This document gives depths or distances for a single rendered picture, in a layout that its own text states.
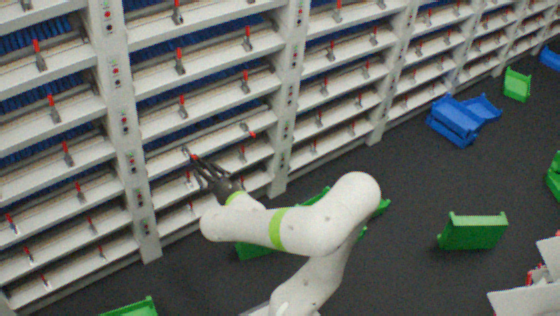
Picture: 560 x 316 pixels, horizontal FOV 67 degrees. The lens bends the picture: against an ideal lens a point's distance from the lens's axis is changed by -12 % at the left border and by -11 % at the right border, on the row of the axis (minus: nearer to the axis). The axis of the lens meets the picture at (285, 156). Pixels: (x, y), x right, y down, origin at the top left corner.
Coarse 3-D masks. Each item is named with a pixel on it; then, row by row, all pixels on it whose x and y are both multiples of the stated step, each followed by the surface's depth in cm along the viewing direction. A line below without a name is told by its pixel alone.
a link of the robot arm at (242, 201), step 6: (240, 192) 156; (234, 198) 154; (240, 198) 154; (246, 198) 154; (228, 204) 155; (234, 204) 153; (240, 204) 150; (246, 204) 150; (252, 204) 151; (258, 204) 152; (240, 210) 147; (246, 210) 148; (252, 210) 149; (258, 210) 150
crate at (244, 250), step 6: (240, 246) 203; (246, 246) 204; (252, 246) 206; (258, 246) 208; (264, 246) 209; (240, 252) 206; (246, 252) 208; (252, 252) 209; (258, 252) 211; (264, 252) 213; (270, 252) 215; (240, 258) 210; (246, 258) 211
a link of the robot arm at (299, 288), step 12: (300, 276) 144; (276, 288) 141; (288, 288) 140; (300, 288) 140; (312, 288) 141; (276, 300) 137; (288, 300) 137; (300, 300) 137; (312, 300) 139; (324, 300) 144; (276, 312) 136; (288, 312) 135; (300, 312) 135; (312, 312) 140
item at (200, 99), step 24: (216, 72) 177; (240, 72) 181; (264, 72) 186; (168, 96) 167; (192, 96) 170; (216, 96) 175; (240, 96) 178; (144, 120) 161; (168, 120) 165; (192, 120) 169
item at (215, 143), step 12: (264, 96) 202; (276, 108) 198; (216, 120) 191; (252, 120) 196; (264, 120) 198; (276, 120) 201; (228, 132) 191; (240, 132) 192; (192, 144) 183; (204, 144) 185; (216, 144) 187; (228, 144) 192; (144, 156) 172; (168, 156) 178; (180, 156) 180; (156, 168) 174; (168, 168) 176
